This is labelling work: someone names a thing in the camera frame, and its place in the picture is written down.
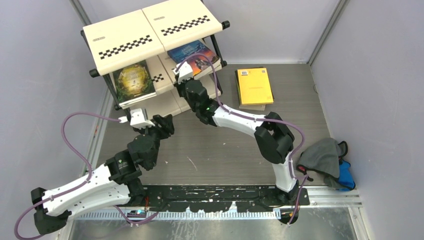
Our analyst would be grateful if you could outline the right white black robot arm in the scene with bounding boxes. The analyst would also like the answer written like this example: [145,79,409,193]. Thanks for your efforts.
[175,78,299,206]

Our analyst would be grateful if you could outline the red black scissors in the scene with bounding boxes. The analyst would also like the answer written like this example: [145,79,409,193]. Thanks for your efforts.
[296,165,314,182]

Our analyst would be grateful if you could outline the cream three-tier shelf rack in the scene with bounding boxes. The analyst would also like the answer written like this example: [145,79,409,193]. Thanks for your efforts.
[81,0,230,120]

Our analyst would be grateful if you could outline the yellow book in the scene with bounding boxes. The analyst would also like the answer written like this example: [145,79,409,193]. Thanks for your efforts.
[235,67,274,106]

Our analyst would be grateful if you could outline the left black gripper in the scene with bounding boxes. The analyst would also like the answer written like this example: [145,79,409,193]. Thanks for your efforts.
[136,114,174,168]

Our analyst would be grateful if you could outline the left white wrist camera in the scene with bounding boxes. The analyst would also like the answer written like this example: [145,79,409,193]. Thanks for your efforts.
[118,108,156,130]

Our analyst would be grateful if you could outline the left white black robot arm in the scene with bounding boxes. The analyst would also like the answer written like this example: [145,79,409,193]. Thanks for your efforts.
[31,114,175,235]

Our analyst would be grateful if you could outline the green gold cover book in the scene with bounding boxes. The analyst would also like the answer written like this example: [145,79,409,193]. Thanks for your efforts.
[109,60,157,109]

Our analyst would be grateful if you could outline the grey cloth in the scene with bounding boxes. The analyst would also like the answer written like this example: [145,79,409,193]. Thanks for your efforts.
[296,137,348,189]

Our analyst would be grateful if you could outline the blue cloth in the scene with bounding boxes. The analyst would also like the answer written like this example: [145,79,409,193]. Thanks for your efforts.
[337,159,356,191]

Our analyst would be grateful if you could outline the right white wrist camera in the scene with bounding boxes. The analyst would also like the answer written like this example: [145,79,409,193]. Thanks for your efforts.
[172,61,194,84]

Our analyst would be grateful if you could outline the blue Jane Eyre book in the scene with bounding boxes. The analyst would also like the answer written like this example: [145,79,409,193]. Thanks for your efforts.
[167,40,222,80]

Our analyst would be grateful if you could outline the aluminium rail frame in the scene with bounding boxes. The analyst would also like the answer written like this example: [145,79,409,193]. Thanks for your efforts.
[57,185,370,240]

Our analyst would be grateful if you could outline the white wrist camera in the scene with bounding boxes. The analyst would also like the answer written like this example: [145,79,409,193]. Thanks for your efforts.
[118,108,156,130]
[172,61,194,84]

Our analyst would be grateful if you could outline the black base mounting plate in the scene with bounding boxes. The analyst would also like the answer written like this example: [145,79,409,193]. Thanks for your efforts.
[124,185,310,224]

